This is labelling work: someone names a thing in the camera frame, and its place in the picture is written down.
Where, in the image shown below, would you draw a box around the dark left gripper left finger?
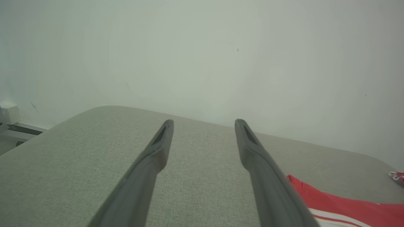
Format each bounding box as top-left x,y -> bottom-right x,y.
88,119 -> 175,227

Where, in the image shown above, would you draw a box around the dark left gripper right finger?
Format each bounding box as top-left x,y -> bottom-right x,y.
234,119 -> 320,227

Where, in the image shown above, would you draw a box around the red white basketball jersey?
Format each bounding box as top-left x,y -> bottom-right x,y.
286,175 -> 404,227

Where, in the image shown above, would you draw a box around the red white sports shorts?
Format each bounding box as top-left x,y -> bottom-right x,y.
389,171 -> 404,187

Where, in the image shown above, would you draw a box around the grey fabric sofa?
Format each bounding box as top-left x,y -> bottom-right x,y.
0,106 -> 404,227

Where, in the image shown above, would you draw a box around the white wall box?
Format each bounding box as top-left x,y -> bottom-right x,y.
0,102 -> 21,125

